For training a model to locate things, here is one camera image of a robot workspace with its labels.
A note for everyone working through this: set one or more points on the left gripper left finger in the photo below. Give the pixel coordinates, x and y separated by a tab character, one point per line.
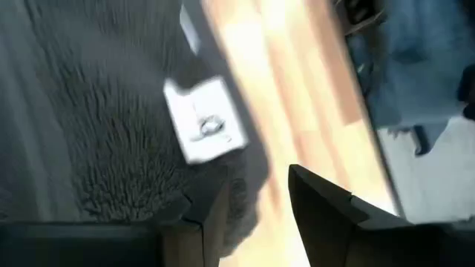
193	237

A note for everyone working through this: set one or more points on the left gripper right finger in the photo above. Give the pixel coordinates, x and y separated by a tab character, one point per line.
334	230

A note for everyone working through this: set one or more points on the dark grey fluffy towel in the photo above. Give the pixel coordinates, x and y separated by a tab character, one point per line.
92	111

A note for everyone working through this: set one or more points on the black aluminium table frame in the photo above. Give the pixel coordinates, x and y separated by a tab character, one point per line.
361	79

